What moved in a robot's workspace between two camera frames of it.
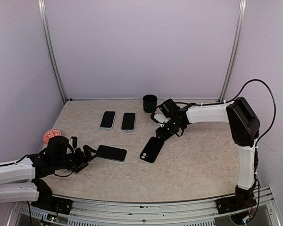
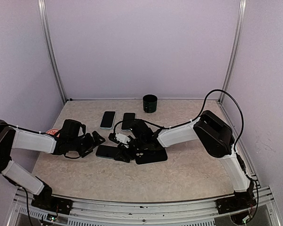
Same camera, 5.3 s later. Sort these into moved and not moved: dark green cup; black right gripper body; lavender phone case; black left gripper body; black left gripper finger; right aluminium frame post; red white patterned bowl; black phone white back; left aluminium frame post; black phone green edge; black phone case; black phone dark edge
Moved: black right gripper body; black phone case; black left gripper body; black left gripper finger
Not moved: lavender phone case; black phone green edge; left aluminium frame post; red white patterned bowl; black phone white back; right aluminium frame post; black phone dark edge; dark green cup
